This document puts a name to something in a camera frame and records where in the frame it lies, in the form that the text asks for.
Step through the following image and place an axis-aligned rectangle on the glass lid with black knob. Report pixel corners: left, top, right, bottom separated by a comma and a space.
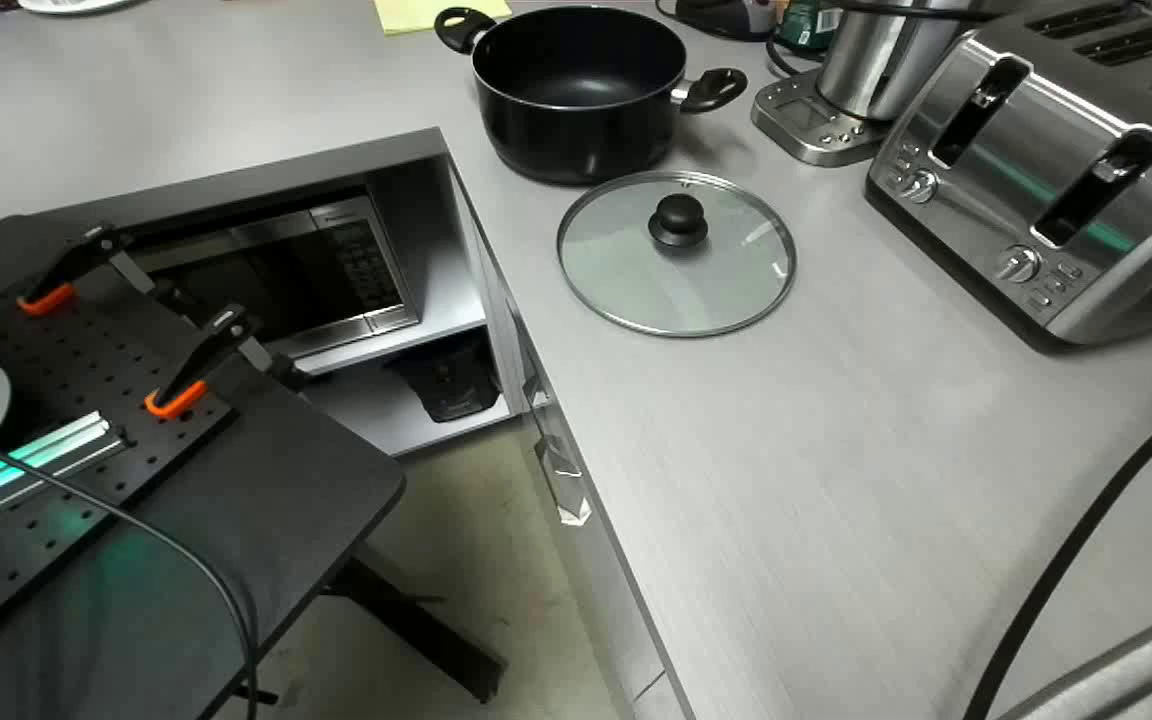
553, 167, 802, 342

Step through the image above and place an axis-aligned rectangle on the black cooking pot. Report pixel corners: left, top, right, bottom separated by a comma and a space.
433, 3, 751, 190

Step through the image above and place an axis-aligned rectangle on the dark appliance behind pot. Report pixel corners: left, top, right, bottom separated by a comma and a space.
651, 0, 781, 40

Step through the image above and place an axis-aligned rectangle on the black item under microwave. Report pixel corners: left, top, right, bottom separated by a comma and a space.
393, 336, 510, 427

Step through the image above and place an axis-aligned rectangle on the built-in microwave oven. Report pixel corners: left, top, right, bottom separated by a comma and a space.
122, 184, 427, 378

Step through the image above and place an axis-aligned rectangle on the silver appliance base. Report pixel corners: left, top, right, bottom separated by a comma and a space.
748, 70, 894, 167

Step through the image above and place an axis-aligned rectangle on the black table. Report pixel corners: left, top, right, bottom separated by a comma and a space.
0, 214, 513, 720

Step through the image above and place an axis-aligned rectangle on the yellow paper sheet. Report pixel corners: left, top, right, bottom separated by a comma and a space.
373, 0, 518, 38

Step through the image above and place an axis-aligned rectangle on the teal container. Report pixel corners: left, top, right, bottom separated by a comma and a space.
771, 0, 850, 57

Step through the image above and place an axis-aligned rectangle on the stainless steel jug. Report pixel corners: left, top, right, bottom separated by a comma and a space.
812, 0, 994, 130

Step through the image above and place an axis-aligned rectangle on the stainless steel four-slot toaster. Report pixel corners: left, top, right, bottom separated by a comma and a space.
863, 0, 1152, 354

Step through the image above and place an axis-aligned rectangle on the black perforated mounting board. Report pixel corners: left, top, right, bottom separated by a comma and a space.
0, 218, 242, 663

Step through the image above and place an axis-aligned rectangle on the white object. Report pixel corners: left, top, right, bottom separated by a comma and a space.
14, 0, 141, 19

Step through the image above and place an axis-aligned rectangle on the grey ribbed panel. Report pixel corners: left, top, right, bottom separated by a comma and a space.
1002, 593, 1152, 720

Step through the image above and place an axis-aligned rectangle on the silver cabinet handle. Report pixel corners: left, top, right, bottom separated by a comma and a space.
528, 427, 597, 533

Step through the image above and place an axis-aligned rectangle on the black clamp with orange handle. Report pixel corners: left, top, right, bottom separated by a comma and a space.
14, 222, 162, 321
141, 301, 310, 425

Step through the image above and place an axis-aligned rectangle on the thin black cable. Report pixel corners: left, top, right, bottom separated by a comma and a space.
0, 420, 269, 720

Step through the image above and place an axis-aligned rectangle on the thick black cable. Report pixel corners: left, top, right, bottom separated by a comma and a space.
962, 378, 1152, 720

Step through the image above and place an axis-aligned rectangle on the aluminium profile rail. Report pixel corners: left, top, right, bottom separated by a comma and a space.
0, 409, 127, 537

